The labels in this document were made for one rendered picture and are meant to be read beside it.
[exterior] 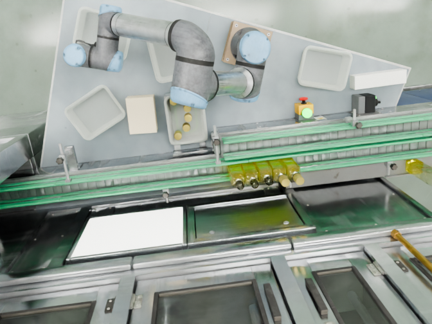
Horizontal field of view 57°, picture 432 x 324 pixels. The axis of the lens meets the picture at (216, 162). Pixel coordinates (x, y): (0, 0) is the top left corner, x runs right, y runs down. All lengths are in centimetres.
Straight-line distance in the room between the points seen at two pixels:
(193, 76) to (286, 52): 79
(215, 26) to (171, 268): 104
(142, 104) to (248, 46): 55
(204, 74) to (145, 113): 66
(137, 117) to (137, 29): 56
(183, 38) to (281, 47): 77
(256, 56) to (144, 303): 94
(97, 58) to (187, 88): 41
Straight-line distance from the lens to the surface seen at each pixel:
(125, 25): 137
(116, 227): 166
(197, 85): 117
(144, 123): 180
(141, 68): 184
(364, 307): 123
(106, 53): 146
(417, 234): 156
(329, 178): 193
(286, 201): 171
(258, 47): 154
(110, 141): 192
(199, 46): 117
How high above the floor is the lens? 257
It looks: 71 degrees down
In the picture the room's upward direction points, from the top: 165 degrees clockwise
